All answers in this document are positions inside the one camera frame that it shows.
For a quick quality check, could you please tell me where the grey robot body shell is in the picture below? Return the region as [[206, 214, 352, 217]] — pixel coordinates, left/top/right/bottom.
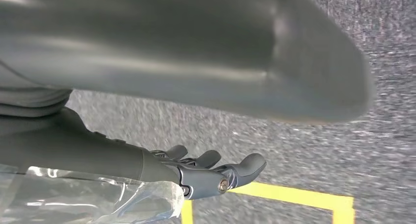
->
[[0, 0, 376, 124]]

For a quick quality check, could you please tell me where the yellow floor tape square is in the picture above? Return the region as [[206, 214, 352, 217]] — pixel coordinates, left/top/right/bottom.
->
[[180, 182, 355, 224]]

